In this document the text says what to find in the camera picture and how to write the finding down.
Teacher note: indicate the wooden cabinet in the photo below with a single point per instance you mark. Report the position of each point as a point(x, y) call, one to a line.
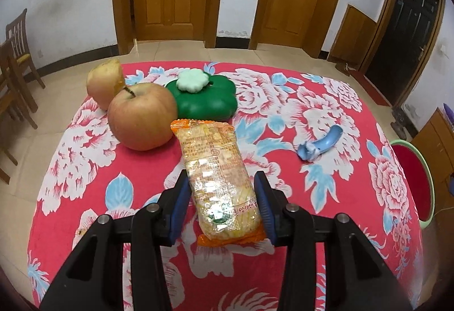
point(434, 151)

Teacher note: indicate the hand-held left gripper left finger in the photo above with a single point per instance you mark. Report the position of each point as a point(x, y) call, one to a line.
point(181, 206)

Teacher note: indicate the red basin with green rim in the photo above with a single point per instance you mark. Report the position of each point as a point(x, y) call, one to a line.
point(413, 176)

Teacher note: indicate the light green flower-shaped lid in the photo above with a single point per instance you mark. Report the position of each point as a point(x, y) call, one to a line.
point(192, 81)

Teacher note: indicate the red doormat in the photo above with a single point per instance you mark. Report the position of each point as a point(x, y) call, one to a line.
point(370, 87)

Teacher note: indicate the orange snack packet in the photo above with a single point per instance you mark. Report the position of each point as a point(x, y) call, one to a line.
point(216, 169)

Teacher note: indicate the light blue plastic tool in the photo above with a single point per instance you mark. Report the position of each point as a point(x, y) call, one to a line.
point(322, 146)

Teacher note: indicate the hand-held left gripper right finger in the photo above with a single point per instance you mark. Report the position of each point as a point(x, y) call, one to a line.
point(265, 206)

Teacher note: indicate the red apple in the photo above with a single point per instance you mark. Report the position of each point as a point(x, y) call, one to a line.
point(142, 116)

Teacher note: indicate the white wall socket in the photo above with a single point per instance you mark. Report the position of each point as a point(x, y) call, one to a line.
point(443, 50)

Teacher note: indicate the dark entrance door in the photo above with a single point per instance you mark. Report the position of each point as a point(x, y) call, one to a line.
point(404, 38)

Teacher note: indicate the purple bag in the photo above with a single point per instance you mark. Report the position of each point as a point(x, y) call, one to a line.
point(449, 114)

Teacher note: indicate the yellow pear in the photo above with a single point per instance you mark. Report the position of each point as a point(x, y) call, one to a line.
point(103, 82)

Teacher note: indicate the low wooden wall panel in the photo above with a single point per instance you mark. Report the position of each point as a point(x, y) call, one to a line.
point(351, 36)

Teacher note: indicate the dark shoes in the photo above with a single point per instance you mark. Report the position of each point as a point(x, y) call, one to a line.
point(400, 123)

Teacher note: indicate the green bell pepper toy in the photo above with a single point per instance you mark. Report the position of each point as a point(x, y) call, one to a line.
point(209, 103)

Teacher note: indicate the wooden chair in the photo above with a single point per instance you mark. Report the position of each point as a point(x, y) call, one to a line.
point(10, 101)
point(21, 45)

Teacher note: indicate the red floral tablecloth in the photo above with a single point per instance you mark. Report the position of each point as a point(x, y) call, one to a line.
point(319, 211)

